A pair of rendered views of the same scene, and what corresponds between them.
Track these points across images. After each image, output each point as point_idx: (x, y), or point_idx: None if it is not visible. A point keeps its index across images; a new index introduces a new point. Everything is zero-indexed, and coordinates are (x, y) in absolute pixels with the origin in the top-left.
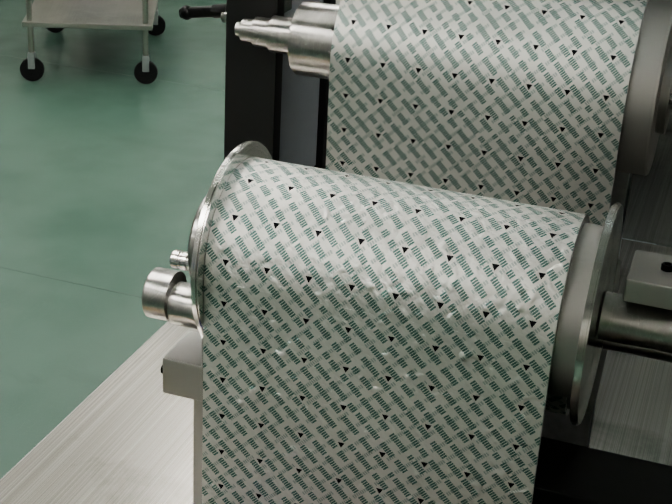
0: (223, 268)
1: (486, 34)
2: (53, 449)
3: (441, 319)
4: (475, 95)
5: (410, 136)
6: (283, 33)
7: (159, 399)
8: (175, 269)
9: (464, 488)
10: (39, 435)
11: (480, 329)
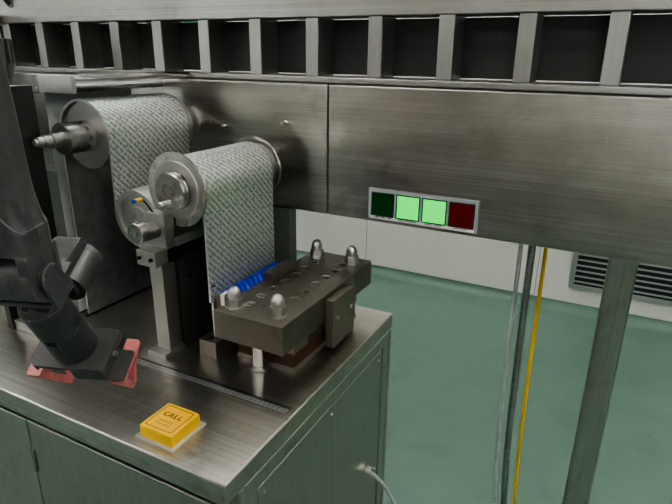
0: (207, 186)
1: (147, 112)
2: (24, 388)
3: (253, 174)
4: (153, 134)
5: (137, 156)
6: (61, 137)
7: (7, 358)
8: None
9: (262, 225)
10: None
11: (260, 173)
